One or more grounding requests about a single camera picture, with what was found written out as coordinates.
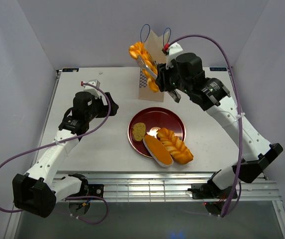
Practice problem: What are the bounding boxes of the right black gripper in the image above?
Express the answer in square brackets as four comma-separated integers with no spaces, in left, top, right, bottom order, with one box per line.
[155,59,191,95]

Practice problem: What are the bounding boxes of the metal serving tongs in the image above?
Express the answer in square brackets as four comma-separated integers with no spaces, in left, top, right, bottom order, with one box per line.
[136,56,182,103]

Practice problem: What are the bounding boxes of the brown sliced bread piece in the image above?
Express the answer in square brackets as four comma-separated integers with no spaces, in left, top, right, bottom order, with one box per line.
[132,122,146,141]

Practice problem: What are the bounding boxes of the orange iced twisted pastry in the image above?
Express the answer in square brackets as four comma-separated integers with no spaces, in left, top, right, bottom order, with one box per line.
[128,42,159,93]

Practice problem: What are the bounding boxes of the golden braided loaf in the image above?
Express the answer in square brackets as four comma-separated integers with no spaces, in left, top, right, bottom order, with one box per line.
[157,127,193,164]

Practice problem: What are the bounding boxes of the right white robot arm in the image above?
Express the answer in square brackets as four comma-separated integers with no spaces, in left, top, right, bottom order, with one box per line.
[156,53,284,198]

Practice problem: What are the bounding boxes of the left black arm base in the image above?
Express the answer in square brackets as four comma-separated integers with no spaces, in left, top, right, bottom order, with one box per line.
[68,173,104,198]

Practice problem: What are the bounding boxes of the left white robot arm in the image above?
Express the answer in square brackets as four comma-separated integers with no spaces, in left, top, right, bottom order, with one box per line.
[12,91,119,218]

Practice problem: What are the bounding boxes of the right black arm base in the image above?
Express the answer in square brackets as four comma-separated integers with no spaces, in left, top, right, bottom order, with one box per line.
[188,183,232,199]

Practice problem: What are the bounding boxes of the blue checkered paper bag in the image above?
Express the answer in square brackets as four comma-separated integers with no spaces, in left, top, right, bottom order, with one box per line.
[138,24,171,102]

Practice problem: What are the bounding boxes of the orange flat white-edged bread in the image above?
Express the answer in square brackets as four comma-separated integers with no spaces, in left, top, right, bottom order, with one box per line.
[143,135,174,168]

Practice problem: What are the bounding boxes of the dark red round plate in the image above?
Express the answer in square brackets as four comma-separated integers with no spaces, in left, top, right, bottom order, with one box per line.
[127,107,186,158]

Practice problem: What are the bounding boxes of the right blue corner label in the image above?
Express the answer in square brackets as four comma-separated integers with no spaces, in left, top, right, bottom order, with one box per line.
[209,67,228,72]

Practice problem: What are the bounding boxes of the blue corner label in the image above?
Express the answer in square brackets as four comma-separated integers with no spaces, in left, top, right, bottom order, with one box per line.
[209,67,228,72]
[62,68,79,72]

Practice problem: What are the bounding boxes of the left blue corner label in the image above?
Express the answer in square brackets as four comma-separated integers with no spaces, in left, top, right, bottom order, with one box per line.
[62,68,79,72]

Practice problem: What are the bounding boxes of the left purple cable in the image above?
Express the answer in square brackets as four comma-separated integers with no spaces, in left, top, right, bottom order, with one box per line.
[0,83,112,225]

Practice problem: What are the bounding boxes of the purple cable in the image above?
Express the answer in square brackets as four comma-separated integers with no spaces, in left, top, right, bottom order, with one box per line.
[0,83,112,225]
[167,34,244,219]

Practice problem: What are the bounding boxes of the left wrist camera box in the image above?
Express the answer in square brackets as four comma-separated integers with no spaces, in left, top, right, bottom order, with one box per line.
[81,80,100,98]

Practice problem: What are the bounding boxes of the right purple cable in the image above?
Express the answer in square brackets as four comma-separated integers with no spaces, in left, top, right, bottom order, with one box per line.
[167,34,244,219]

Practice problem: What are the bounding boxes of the aluminium rail frame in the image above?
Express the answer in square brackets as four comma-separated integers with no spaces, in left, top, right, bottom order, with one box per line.
[50,66,282,203]

